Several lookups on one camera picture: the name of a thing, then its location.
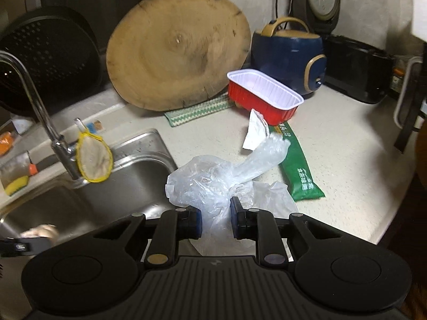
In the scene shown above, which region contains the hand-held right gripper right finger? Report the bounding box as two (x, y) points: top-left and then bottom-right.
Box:
(230, 196), (337, 267)

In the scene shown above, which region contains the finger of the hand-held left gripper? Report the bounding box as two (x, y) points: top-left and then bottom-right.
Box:
(0, 237), (51, 257)

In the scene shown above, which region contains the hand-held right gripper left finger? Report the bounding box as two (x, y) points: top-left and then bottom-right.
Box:
(93, 207), (203, 269)

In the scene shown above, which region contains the clear plastic bag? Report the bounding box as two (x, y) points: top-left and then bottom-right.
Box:
(166, 131), (297, 257)

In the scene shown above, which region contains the green snack packet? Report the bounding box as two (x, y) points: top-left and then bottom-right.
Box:
(270, 122), (326, 201)

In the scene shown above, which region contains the red plastic food tray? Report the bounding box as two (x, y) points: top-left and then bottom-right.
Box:
(227, 69), (305, 125)

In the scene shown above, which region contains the white crumpled cloth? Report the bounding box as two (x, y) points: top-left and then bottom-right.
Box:
(20, 223), (58, 241)

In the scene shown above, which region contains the yellow sponge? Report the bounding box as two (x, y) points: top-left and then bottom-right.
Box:
(4, 176), (30, 197)

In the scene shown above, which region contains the kitchen cleaver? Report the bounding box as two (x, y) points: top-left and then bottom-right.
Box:
(0, 151), (56, 187)

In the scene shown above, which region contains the stainless steel sink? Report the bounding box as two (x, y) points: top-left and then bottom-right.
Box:
(0, 128), (179, 250)

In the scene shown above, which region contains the white paper wrapper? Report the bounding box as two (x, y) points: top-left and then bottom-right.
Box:
(242, 108), (271, 150)

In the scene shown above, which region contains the yellow rimmed mesh scrubber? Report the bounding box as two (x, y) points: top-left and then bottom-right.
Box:
(74, 118), (114, 183)

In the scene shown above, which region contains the green zigzag cloth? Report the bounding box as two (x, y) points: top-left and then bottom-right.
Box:
(164, 93), (236, 128)

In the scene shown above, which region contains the small white packet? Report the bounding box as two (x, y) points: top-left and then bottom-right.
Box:
(11, 115), (35, 135)

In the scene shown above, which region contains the chrome kitchen faucet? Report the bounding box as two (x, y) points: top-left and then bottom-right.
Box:
(0, 51), (82, 181)

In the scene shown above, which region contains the blue rice cooker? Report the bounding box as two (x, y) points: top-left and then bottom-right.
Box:
(251, 17), (327, 97)

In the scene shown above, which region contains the round wooden cutting board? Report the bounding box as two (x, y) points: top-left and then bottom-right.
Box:
(106, 0), (251, 111)

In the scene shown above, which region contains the black perforated colander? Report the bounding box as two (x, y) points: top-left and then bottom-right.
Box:
(0, 6), (104, 114)

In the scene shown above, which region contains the black rice cooker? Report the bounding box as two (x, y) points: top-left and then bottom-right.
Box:
(292, 0), (394, 104)

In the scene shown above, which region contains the black countertop oven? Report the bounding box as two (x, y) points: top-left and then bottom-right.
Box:
(393, 55), (427, 154)

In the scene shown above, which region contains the glass jar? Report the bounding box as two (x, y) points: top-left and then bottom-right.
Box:
(390, 68), (406, 92)

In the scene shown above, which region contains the white foam box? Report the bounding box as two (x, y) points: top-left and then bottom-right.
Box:
(411, 0), (427, 42)

